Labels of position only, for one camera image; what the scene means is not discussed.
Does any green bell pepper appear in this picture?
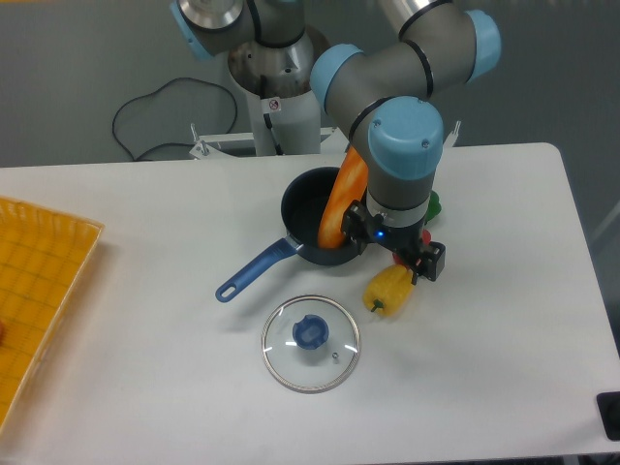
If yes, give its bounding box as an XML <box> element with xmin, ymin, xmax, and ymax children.
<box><xmin>425</xmin><ymin>191</ymin><xmax>442</xmax><ymax>224</ymax></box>

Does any red bell pepper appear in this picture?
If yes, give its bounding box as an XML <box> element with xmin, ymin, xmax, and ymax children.
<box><xmin>421</xmin><ymin>230</ymin><xmax>432</xmax><ymax>245</ymax></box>

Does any yellow bell pepper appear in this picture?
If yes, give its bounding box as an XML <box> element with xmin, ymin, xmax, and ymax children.
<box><xmin>362</xmin><ymin>264</ymin><xmax>415</xmax><ymax>317</ymax></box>

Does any yellow woven basket tray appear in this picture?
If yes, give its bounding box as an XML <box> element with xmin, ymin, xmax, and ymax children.
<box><xmin>1</xmin><ymin>197</ymin><xmax>105</xmax><ymax>424</ymax></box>

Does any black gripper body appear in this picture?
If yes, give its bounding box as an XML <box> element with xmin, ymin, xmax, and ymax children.
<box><xmin>363</xmin><ymin>215</ymin><xmax>423</xmax><ymax>255</ymax></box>

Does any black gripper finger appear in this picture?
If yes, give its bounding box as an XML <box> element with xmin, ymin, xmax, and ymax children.
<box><xmin>341</xmin><ymin>201</ymin><xmax>372</xmax><ymax>254</ymax></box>
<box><xmin>395</xmin><ymin>241</ymin><xmax>446</xmax><ymax>284</ymax></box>

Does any black cable on floor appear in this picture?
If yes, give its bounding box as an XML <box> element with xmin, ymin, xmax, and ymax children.
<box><xmin>111</xmin><ymin>77</ymin><xmax>239</xmax><ymax>162</ymax></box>

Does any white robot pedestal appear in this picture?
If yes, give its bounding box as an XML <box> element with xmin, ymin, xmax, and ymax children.
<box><xmin>227</xmin><ymin>24</ymin><xmax>335</xmax><ymax>157</ymax></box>

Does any black object at table corner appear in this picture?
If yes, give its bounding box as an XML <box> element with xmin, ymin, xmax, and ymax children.
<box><xmin>596</xmin><ymin>391</ymin><xmax>620</xmax><ymax>442</ymax></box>

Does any orange baguette bread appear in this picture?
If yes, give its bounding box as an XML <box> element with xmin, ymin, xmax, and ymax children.
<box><xmin>318</xmin><ymin>145</ymin><xmax>368</xmax><ymax>249</ymax></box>

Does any glass pot lid blue knob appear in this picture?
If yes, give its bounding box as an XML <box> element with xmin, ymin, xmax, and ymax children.
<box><xmin>261</xmin><ymin>294</ymin><xmax>360</xmax><ymax>393</ymax></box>

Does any dark blue saucepan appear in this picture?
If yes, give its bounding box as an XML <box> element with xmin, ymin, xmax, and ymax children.
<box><xmin>215</xmin><ymin>167</ymin><xmax>360</xmax><ymax>303</ymax></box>

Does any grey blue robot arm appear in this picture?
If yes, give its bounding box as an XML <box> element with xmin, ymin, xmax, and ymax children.
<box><xmin>170</xmin><ymin>1</ymin><xmax>502</xmax><ymax>280</ymax></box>

